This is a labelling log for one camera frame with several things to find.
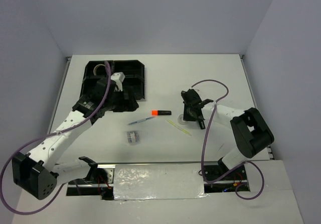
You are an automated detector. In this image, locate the black four-compartment organizer tray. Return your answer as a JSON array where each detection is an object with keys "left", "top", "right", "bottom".
[{"left": 80, "top": 60, "right": 145, "bottom": 101}]

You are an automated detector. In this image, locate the yellow thin pen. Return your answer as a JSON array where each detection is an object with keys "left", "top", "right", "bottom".
[{"left": 166, "top": 120, "right": 192, "bottom": 136}]

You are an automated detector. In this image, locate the blue ballpoint pen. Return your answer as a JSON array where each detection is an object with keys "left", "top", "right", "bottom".
[{"left": 128, "top": 116, "right": 155, "bottom": 126}]

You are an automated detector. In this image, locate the metal mounting rail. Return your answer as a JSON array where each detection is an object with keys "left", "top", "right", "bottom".
[{"left": 95, "top": 160, "right": 251, "bottom": 167}]

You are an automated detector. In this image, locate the large clear tape roll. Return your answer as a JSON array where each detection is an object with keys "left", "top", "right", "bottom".
[{"left": 93, "top": 64, "right": 106, "bottom": 76}]

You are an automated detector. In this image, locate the silver foil covered panel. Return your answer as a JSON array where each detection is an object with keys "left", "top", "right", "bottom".
[{"left": 113, "top": 164, "right": 206, "bottom": 200}]

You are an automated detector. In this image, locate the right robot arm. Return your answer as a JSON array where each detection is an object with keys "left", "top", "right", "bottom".
[{"left": 181, "top": 88, "right": 274, "bottom": 184}]

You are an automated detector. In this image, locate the small clear tape roll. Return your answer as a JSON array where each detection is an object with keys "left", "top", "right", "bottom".
[{"left": 178, "top": 115, "right": 187, "bottom": 125}]

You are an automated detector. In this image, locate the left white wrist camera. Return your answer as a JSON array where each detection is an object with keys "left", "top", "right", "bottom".
[{"left": 111, "top": 72, "right": 125, "bottom": 91}]

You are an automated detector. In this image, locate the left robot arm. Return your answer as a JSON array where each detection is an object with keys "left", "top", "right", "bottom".
[{"left": 12, "top": 72, "right": 139, "bottom": 200}]

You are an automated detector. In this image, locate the orange highlighter marker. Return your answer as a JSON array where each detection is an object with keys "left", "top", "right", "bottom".
[{"left": 151, "top": 110, "right": 172, "bottom": 116}]

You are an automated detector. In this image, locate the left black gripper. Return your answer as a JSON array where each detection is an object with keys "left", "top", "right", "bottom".
[{"left": 104, "top": 87, "right": 139, "bottom": 113}]

